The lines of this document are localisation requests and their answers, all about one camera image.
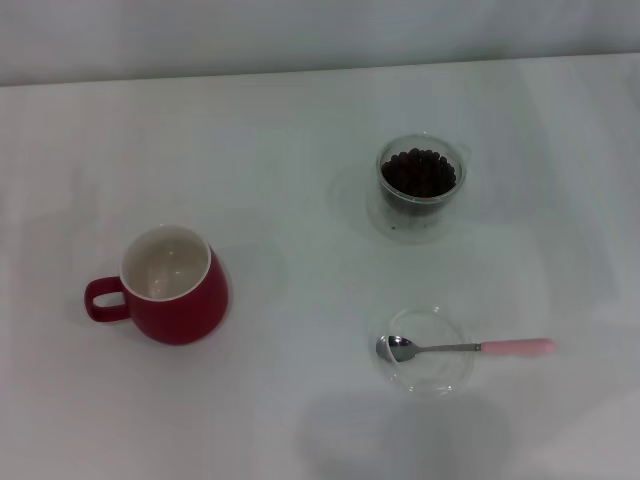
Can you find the red ceramic mug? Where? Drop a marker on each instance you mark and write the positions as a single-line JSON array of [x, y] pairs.
[[185, 315]]

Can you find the clear glass cup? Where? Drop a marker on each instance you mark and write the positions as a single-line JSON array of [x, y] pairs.
[[384, 192]]

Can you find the coffee bean pile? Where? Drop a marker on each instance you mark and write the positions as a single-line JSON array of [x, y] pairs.
[[417, 172]]

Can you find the clear glass saucer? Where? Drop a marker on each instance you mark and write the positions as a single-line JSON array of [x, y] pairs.
[[410, 233]]

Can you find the clear shallow glass dish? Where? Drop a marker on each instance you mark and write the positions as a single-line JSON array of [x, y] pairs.
[[430, 376]]

